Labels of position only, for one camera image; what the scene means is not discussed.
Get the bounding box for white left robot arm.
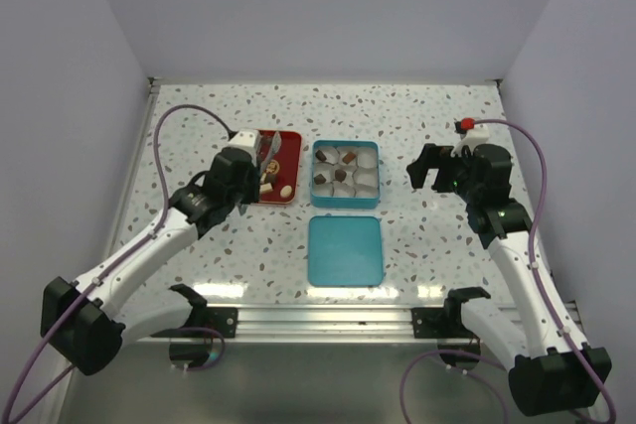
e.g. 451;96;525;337
40;142;261;375

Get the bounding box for white paper cup liners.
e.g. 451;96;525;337
311;142;380;200

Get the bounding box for milk chocolate rectangular piece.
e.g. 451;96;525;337
342;152;357;164

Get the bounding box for aluminium table frame rail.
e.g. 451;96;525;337
105;77;161;251

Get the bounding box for red lacquer tray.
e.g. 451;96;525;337
255;129;302;206

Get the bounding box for teal tin box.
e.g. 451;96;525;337
309;140;381;210

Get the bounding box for front aluminium mounting rail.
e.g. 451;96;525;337
69;307;582;346

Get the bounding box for dark square ridged chocolate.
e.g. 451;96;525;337
334;169;347;182

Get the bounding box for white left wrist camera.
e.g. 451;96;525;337
229;129;261;151

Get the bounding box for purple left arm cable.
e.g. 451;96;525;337
0;104;239;424

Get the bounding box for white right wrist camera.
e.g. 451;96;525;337
451;118;490;157

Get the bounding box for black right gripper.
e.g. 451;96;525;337
406;143;481;204

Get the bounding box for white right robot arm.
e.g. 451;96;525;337
406;143;612;416

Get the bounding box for teal tin lid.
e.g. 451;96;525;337
307;215;384;288

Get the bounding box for metal tongs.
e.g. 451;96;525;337
257;130;282;173

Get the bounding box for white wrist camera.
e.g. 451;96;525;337
229;129;261;151
451;118;490;157

